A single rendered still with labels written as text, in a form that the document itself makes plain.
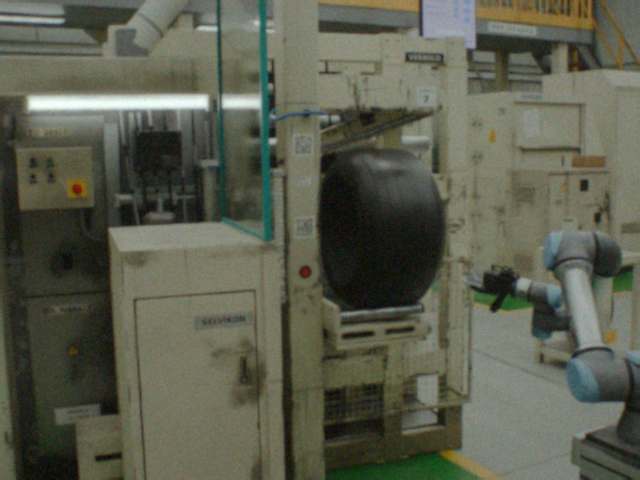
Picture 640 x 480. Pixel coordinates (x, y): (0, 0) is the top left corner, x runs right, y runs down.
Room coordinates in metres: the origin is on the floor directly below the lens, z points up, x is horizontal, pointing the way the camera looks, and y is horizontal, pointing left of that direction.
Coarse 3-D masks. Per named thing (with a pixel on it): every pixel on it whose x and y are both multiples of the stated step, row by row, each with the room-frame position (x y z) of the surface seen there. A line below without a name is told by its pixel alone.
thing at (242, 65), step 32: (224, 0) 2.28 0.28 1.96; (256, 0) 1.91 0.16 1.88; (224, 32) 2.29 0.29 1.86; (256, 32) 1.91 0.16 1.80; (224, 64) 2.30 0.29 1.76; (256, 64) 1.92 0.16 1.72; (224, 96) 2.31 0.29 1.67; (256, 96) 1.93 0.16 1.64; (224, 128) 2.32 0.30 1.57; (256, 128) 1.93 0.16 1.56; (224, 160) 2.33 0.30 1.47; (256, 160) 1.94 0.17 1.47; (224, 192) 2.35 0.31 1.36; (256, 192) 1.95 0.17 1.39; (256, 224) 1.96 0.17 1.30
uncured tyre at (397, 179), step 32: (352, 160) 2.65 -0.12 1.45; (384, 160) 2.63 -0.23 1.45; (416, 160) 2.67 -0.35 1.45; (320, 192) 2.93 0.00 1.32; (352, 192) 2.59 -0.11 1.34; (384, 192) 2.51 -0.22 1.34; (416, 192) 2.54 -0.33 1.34; (352, 224) 3.05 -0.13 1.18; (384, 224) 2.47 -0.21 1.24; (416, 224) 2.50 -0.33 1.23; (352, 256) 3.00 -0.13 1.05; (384, 256) 2.47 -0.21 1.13; (416, 256) 2.51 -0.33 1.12; (352, 288) 2.61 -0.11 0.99; (384, 288) 2.53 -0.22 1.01; (416, 288) 2.58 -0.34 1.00
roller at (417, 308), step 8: (392, 304) 2.65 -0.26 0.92; (400, 304) 2.65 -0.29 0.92; (408, 304) 2.66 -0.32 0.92; (416, 304) 2.66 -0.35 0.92; (344, 312) 2.57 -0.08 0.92; (352, 312) 2.58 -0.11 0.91; (360, 312) 2.58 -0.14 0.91; (368, 312) 2.59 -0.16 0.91; (376, 312) 2.60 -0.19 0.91; (384, 312) 2.61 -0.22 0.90; (392, 312) 2.62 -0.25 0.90; (400, 312) 2.63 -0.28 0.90; (408, 312) 2.64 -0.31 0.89; (416, 312) 2.66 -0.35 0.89; (344, 320) 2.56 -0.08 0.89; (352, 320) 2.58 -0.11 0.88
